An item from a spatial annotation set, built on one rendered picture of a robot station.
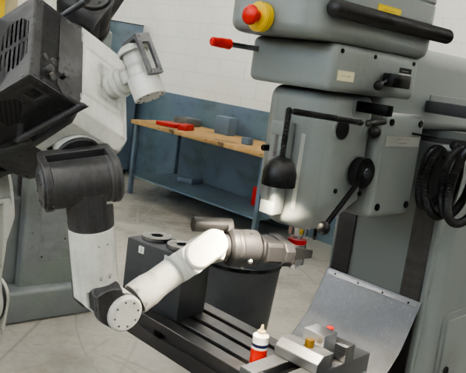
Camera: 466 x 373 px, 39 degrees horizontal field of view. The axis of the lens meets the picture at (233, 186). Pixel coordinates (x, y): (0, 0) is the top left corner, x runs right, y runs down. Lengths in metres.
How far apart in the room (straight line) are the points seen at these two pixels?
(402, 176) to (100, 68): 0.77
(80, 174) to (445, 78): 0.99
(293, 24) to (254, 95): 6.21
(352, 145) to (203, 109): 6.66
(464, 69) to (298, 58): 0.58
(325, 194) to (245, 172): 6.12
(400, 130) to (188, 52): 6.91
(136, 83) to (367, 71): 0.51
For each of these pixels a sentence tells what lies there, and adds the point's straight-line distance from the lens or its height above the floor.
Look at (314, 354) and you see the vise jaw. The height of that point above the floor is 1.05.
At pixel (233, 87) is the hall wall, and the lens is 7.79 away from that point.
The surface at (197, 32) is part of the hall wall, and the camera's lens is 8.34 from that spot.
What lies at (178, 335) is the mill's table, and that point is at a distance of 1.80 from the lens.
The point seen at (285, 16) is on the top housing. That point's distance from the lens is 1.36.
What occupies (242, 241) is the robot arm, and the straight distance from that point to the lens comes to 1.51.
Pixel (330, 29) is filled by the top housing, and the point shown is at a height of 1.75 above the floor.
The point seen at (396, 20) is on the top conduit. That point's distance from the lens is 1.48.
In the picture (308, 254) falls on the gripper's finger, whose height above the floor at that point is 1.24.
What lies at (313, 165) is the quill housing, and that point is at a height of 1.47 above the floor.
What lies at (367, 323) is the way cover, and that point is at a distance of 1.92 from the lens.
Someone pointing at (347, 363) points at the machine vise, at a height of 1.01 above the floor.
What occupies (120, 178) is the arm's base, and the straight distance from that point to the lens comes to 1.26.
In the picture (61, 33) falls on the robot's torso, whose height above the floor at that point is 1.67.
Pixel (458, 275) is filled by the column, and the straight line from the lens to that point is 1.95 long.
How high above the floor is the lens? 1.66
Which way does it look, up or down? 10 degrees down
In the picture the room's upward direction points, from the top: 8 degrees clockwise
